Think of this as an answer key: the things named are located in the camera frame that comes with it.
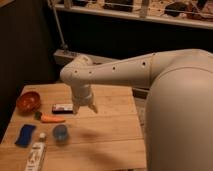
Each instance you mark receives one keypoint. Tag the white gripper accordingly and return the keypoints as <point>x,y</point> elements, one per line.
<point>82,95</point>

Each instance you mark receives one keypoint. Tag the orange ceramic bowl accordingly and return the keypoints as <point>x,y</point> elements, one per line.
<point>28,102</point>

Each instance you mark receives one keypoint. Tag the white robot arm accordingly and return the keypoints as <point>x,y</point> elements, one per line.
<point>179,106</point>

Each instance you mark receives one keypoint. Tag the small dark rectangular box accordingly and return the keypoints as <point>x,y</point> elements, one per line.
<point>62,108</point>

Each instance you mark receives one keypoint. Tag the blue cup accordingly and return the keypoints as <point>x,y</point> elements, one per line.
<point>60,132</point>

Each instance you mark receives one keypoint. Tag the orange toy carrot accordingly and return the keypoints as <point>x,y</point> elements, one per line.
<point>48,118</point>

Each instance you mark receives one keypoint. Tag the metal pole stand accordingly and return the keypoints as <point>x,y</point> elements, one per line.
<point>64,46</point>

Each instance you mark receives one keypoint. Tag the white toothpaste tube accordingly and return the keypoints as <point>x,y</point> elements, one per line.
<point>37,154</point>

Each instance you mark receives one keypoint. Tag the blue sponge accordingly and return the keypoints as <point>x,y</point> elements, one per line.
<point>25,135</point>

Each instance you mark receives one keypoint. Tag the cluttered white shelf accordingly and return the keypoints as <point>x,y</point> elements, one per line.
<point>188,13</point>

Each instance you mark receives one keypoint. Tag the grey baseboard rail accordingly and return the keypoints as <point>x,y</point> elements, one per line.
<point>64,57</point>

